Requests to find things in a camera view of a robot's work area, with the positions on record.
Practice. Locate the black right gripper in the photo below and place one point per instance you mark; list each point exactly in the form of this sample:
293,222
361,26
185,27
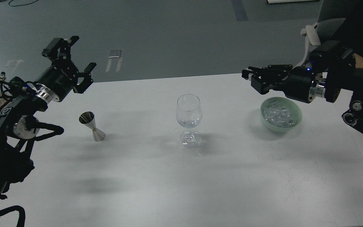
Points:
297,83

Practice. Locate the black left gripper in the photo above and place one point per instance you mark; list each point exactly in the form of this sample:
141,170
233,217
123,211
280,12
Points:
63,76

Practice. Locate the steel cocktail jigger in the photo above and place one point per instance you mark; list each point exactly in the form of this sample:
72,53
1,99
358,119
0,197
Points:
88,119

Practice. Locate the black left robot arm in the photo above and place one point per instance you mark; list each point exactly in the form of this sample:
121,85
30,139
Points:
20,100

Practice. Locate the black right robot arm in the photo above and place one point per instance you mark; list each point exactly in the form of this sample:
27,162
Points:
327,70

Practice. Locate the clear ice cubes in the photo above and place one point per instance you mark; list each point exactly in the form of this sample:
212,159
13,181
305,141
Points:
279,116

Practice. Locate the clear wine glass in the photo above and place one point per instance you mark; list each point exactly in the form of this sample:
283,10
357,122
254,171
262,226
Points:
189,114

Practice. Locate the green bowl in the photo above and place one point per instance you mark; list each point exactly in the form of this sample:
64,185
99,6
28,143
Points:
279,101

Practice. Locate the grey office chair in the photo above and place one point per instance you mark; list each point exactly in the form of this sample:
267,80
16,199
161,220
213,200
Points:
332,15

